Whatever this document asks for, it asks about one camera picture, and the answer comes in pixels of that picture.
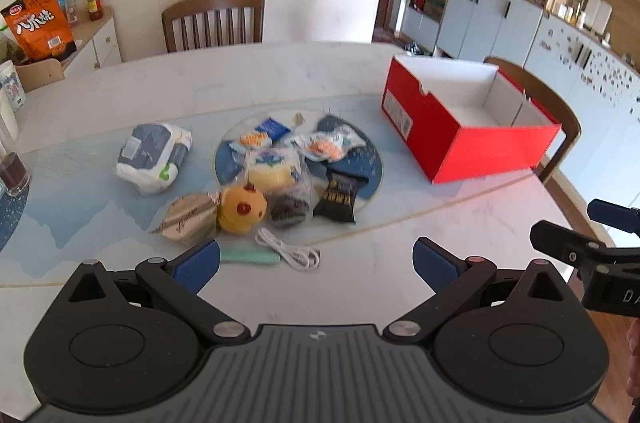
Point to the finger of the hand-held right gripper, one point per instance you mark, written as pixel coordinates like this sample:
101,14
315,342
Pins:
612,214
555,238

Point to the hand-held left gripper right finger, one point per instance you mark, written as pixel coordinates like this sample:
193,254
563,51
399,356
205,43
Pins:
432,260

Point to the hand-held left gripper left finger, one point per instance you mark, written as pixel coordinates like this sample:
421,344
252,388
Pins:
200,260

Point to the beige paper packet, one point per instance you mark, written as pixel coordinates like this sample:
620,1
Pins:
190,218

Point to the mint green stick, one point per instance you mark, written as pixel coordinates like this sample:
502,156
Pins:
250,257

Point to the yellow round toy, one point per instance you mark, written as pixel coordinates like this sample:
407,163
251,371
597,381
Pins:
240,213

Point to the dark cake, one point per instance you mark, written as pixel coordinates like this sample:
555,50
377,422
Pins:
286,209

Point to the red shoe box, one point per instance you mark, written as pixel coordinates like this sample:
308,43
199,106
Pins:
450,153

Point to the black snack packet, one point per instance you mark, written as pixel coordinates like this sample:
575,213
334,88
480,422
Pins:
340,198

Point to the yellow cake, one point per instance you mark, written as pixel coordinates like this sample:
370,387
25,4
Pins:
272,173

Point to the white tissue pack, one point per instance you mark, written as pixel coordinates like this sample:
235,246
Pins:
150,153

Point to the orange and blue snack packet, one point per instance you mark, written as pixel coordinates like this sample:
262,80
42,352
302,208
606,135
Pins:
250,140

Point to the small blue snack packet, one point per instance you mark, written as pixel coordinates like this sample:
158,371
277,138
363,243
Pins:
272,128

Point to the white marble desktop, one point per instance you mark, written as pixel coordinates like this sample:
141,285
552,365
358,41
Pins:
250,78

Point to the wooden chair with curved back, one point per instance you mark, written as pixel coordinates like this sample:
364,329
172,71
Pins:
565,123

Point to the white packet with orange print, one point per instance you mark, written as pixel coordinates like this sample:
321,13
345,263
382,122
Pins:
325,145

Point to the glass of dark drink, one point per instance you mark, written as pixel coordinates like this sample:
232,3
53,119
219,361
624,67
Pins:
12,173

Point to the dark sneaker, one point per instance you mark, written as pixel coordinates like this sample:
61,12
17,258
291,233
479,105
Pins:
417,49

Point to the white sideboard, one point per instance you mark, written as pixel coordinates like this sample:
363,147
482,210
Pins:
102,45

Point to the wooden slat-back chair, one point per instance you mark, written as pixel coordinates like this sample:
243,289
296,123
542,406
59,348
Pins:
212,3

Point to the jar with red lid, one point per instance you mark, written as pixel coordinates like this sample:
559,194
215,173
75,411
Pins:
94,5

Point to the small clear jar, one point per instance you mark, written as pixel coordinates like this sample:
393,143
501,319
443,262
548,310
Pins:
72,13

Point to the orange snack bag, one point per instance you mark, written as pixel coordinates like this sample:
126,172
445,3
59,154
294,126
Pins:
40,28

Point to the grey and wood wall cabinet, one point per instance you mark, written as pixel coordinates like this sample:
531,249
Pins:
500,13

